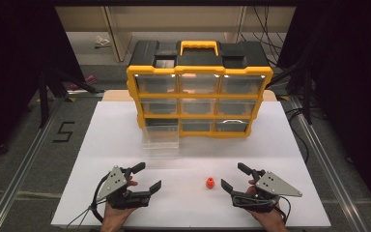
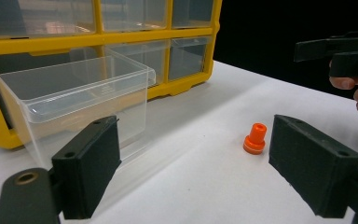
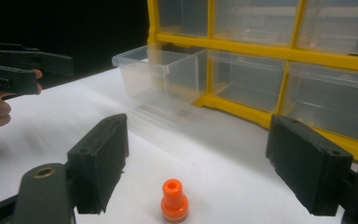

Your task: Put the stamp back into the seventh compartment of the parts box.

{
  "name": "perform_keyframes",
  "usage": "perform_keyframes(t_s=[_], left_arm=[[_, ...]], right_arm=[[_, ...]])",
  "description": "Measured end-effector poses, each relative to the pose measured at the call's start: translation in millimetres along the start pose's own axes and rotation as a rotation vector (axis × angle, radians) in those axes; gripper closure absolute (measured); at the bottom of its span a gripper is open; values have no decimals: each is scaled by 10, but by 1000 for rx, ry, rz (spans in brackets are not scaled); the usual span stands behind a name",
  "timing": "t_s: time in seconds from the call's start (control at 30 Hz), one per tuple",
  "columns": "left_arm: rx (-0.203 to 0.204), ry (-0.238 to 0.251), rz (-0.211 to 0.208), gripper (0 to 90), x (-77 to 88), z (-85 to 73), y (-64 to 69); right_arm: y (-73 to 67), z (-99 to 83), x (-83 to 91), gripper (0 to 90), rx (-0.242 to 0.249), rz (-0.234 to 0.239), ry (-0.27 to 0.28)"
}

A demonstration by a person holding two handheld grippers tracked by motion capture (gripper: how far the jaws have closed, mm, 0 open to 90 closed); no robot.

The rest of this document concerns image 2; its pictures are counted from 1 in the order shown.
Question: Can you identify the orange plastic stopper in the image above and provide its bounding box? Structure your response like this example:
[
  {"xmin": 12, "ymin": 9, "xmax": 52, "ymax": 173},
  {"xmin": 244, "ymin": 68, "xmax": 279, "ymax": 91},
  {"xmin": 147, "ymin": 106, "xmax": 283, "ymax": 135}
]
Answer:
[{"xmin": 242, "ymin": 122, "xmax": 268, "ymax": 156}]

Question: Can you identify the yellow drawer cabinet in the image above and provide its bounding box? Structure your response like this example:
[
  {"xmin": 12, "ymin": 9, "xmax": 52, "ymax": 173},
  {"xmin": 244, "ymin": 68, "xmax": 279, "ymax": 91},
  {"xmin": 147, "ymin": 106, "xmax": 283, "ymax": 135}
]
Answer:
[{"xmin": 0, "ymin": 0, "xmax": 224, "ymax": 150}]

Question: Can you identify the clear plastic drawer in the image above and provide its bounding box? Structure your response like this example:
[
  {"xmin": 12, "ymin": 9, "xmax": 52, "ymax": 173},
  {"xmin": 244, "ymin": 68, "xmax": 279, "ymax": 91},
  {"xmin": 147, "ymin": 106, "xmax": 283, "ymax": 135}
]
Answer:
[
  {"xmin": 168, "ymin": 35, "xmax": 213, "ymax": 82},
  {"xmin": 0, "ymin": 46, "xmax": 157, "ymax": 170},
  {"xmin": 100, "ymin": 0, "xmax": 169, "ymax": 33},
  {"xmin": 105, "ymin": 39, "xmax": 171, "ymax": 88},
  {"xmin": 171, "ymin": 0, "xmax": 215, "ymax": 30},
  {"xmin": 0, "ymin": 0, "xmax": 96, "ymax": 37}
]

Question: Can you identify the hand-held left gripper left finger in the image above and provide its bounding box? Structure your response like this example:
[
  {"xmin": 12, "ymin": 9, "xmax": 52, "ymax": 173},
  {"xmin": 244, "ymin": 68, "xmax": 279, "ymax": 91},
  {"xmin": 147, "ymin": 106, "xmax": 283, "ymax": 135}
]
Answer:
[{"xmin": 51, "ymin": 115, "xmax": 122, "ymax": 220}]

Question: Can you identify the clear plastic closed drawer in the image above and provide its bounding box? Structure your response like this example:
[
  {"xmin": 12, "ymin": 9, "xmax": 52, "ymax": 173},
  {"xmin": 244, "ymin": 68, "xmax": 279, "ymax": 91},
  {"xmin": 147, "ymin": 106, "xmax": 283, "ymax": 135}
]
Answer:
[
  {"xmin": 100, "ymin": 0, "xmax": 169, "ymax": 33},
  {"xmin": 0, "ymin": 0, "xmax": 96, "ymax": 37},
  {"xmin": 105, "ymin": 39, "xmax": 171, "ymax": 88},
  {"xmin": 168, "ymin": 35, "xmax": 213, "ymax": 82},
  {"xmin": 171, "ymin": 0, "xmax": 215, "ymax": 30}
]

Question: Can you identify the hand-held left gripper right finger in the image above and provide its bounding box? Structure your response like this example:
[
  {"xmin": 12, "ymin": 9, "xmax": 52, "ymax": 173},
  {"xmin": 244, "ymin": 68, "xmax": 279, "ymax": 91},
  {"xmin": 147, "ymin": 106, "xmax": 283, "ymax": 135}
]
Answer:
[{"xmin": 268, "ymin": 114, "xmax": 358, "ymax": 219}]

